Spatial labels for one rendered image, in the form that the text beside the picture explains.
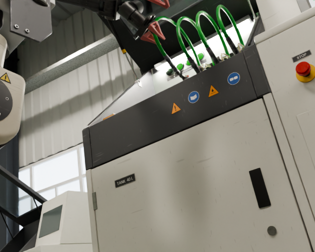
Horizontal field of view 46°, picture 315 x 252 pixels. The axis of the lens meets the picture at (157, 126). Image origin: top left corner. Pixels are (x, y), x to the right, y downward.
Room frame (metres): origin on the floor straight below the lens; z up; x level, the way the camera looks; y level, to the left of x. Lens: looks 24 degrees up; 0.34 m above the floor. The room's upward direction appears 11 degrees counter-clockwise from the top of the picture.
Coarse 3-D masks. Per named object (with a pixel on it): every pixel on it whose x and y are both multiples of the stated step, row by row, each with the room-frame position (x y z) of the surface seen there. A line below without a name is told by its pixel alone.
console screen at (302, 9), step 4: (296, 0) 1.09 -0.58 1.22; (300, 0) 1.08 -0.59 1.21; (304, 0) 1.07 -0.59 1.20; (308, 0) 1.06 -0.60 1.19; (312, 0) 1.05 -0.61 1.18; (300, 4) 1.08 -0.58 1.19; (304, 4) 1.07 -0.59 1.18; (308, 4) 1.06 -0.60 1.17; (312, 4) 1.05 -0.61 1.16; (300, 8) 1.07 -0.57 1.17; (304, 8) 1.07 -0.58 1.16; (308, 8) 1.06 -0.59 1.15
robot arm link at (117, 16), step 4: (116, 0) 1.09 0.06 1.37; (120, 0) 1.10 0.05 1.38; (124, 0) 1.13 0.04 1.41; (136, 0) 1.15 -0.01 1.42; (116, 4) 1.10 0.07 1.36; (120, 4) 1.12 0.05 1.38; (136, 4) 1.13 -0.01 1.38; (140, 4) 1.16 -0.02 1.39; (116, 8) 1.11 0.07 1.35; (136, 8) 1.14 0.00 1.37; (140, 8) 1.16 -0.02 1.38; (116, 12) 1.12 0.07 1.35; (140, 12) 1.18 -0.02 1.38; (104, 16) 1.15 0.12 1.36; (116, 16) 1.14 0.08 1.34
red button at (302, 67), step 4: (300, 64) 0.83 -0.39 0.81; (304, 64) 0.83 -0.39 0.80; (308, 64) 0.83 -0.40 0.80; (296, 68) 0.84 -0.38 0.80; (300, 68) 0.83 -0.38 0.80; (304, 68) 0.83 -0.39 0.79; (308, 68) 0.83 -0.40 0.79; (312, 68) 0.85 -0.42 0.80; (296, 72) 0.87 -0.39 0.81; (300, 72) 0.84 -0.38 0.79; (304, 72) 0.83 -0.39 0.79; (308, 72) 0.84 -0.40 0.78; (312, 72) 0.86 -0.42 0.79; (296, 76) 0.87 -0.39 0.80; (300, 76) 0.87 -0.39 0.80; (304, 76) 0.87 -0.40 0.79; (308, 76) 0.86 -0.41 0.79; (312, 76) 0.86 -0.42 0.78; (300, 80) 0.87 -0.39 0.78; (304, 80) 0.87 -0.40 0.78; (308, 80) 0.86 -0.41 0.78
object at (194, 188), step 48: (192, 144) 1.05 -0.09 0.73; (240, 144) 0.98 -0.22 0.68; (96, 192) 1.24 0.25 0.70; (144, 192) 1.15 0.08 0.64; (192, 192) 1.06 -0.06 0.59; (240, 192) 0.99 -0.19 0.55; (288, 192) 0.93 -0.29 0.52; (144, 240) 1.16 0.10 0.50; (192, 240) 1.08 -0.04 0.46; (240, 240) 1.01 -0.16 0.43; (288, 240) 0.95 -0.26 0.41
